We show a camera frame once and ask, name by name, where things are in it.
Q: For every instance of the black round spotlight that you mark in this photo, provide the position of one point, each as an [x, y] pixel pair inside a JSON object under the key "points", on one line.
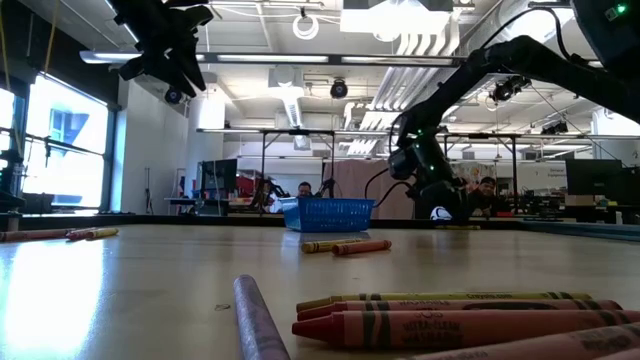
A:
{"points": [[338, 90], [173, 97]]}

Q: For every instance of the black monitor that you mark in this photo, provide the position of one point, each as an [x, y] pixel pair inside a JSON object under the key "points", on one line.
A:
{"points": [[220, 175], [592, 177]]}

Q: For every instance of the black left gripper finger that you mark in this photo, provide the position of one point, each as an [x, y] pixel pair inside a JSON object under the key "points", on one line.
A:
{"points": [[190, 60], [172, 70]]}

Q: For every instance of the blue plastic basket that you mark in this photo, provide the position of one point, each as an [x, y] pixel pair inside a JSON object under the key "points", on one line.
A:
{"points": [[325, 215]]}

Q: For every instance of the black metal rig frame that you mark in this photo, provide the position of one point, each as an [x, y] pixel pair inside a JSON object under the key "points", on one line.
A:
{"points": [[297, 132], [480, 135]]}

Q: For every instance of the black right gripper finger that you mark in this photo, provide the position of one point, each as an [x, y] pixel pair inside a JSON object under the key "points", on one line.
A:
{"points": [[425, 200], [457, 195]]}

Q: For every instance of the large window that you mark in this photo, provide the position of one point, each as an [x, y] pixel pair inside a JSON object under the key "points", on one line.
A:
{"points": [[65, 165]]}

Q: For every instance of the purple crayon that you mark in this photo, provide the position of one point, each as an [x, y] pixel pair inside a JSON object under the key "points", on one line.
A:
{"points": [[257, 320]]}

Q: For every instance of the person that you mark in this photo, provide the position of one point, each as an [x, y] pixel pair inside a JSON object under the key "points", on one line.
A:
{"points": [[485, 192], [304, 189]]}

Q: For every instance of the long ceiling light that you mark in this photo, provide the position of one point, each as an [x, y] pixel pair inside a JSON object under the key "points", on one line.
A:
{"points": [[260, 58], [400, 61]]}

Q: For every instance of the black aluminium table frame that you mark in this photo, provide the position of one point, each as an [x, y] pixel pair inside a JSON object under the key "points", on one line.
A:
{"points": [[150, 220]]}

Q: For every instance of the black equipment rack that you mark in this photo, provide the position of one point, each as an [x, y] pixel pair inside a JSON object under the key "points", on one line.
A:
{"points": [[10, 180]]}

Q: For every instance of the white ventilation duct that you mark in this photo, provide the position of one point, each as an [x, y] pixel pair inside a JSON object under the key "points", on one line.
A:
{"points": [[292, 110]]}

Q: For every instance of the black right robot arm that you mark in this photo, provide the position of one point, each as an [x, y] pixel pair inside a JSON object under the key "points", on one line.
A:
{"points": [[550, 70]]}

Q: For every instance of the black spotlight cluster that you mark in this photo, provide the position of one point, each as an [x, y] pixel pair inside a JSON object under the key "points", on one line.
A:
{"points": [[502, 91]]}

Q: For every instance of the beige curtain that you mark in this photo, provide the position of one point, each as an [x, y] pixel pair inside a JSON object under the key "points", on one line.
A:
{"points": [[350, 185]]}

